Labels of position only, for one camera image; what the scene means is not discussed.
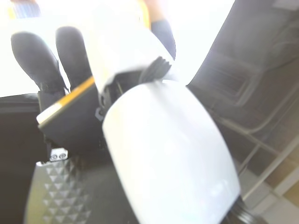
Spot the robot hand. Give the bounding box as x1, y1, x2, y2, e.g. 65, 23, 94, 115
10, 0, 242, 224

